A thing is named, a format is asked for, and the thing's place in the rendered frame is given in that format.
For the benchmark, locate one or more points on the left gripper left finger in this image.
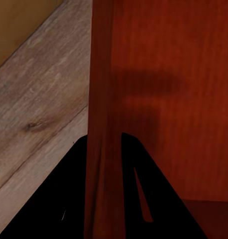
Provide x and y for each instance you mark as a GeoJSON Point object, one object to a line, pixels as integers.
{"type": "Point", "coordinates": [56, 209]}

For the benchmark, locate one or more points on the storage box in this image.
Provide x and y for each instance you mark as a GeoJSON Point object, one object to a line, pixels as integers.
{"type": "Point", "coordinates": [159, 72]}

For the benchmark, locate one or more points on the door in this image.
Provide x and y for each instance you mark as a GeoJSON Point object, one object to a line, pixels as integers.
{"type": "Point", "coordinates": [19, 19]}

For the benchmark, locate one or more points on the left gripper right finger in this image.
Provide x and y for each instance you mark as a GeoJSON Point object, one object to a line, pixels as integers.
{"type": "Point", "coordinates": [171, 218]}

